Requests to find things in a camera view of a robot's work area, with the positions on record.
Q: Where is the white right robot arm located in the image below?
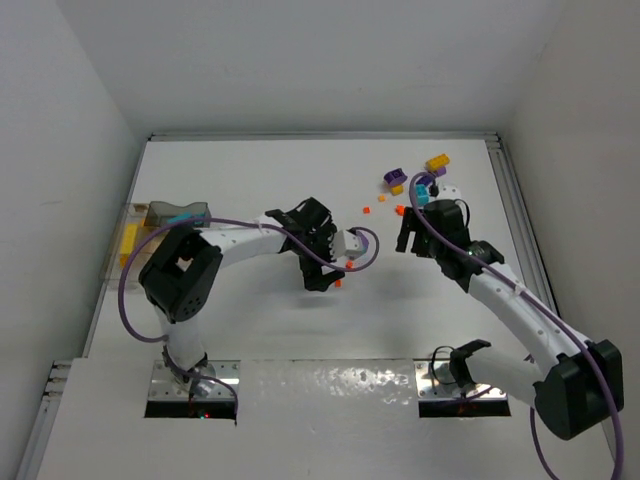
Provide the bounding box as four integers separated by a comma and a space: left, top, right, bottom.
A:
396, 200, 624, 440

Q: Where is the purple cable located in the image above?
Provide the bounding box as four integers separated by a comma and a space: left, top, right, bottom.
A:
117, 217, 380, 416
408, 172, 626, 480

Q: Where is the clear container far left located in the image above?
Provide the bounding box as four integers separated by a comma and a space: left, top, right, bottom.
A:
101, 203, 150, 291

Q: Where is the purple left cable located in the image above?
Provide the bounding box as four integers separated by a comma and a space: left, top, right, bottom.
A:
117, 217, 380, 416

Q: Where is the yellow long lego plate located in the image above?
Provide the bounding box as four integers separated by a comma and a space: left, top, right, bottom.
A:
118, 223, 139, 268

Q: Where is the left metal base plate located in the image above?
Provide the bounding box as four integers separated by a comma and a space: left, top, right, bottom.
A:
147, 360, 240, 402

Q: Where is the purple arch lego brick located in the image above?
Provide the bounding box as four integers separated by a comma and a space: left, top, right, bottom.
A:
383, 168, 407, 189

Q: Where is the purple teal lego stack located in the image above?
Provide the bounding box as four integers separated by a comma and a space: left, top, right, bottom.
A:
359, 234, 370, 252

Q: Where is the smoky grey transparent container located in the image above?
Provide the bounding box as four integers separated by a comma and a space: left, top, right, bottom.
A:
143, 201, 210, 228

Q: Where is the purple flat lego plate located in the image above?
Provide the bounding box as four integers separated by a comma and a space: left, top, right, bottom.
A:
416, 167, 447, 186

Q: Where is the teal lego brick far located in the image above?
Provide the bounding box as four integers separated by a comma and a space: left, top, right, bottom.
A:
413, 184, 430, 208

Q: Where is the yellow lego brick far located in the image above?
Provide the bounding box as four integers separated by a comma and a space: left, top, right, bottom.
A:
425, 154, 450, 171

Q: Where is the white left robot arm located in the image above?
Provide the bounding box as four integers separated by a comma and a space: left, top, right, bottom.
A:
139, 198, 344, 371

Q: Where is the metal base plate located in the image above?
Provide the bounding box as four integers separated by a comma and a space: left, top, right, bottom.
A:
147, 360, 240, 402
413, 358, 509, 401

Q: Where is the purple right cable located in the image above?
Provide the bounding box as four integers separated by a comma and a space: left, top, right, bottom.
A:
408, 172, 626, 480

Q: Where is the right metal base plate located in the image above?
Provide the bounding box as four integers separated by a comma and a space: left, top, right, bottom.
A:
413, 358, 509, 401

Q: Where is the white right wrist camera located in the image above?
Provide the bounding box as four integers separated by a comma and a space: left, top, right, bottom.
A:
435, 182, 464, 201

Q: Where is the teal 2x4 lego brick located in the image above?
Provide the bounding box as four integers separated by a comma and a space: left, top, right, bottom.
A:
166, 212, 207, 227

